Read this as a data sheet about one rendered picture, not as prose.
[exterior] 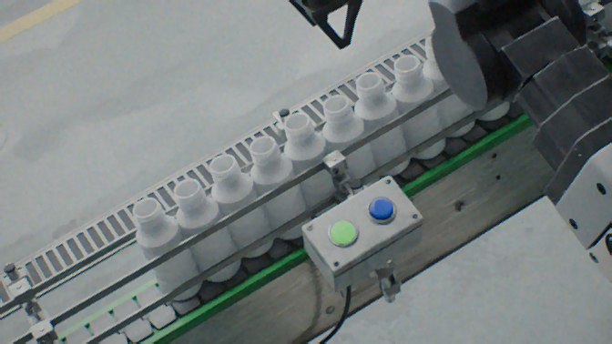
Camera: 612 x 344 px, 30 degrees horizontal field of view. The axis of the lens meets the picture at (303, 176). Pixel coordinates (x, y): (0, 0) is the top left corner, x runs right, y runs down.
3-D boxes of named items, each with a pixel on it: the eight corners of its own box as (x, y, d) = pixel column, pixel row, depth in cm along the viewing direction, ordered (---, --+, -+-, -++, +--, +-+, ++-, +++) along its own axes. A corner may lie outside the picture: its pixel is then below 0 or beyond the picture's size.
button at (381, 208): (384, 197, 152) (384, 192, 151) (397, 214, 151) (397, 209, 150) (365, 208, 152) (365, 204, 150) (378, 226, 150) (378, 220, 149)
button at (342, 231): (346, 220, 151) (346, 215, 150) (359, 237, 150) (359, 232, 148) (327, 232, 150) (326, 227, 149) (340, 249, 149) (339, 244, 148)
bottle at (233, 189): (283, 238, 167) (252, 156, 156) (256, 266, 165) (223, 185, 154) (254, 224, 171) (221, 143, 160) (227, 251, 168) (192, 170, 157)
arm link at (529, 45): (537, 95, 87) (593, 61, 88) (459, -7, 90) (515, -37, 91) (511, 142, 96) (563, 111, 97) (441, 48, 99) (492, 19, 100)
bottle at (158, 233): (157, 288, 166) (117, 208, 155) (191, 264, 168) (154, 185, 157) (176, 310, 162) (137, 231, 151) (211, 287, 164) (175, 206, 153)
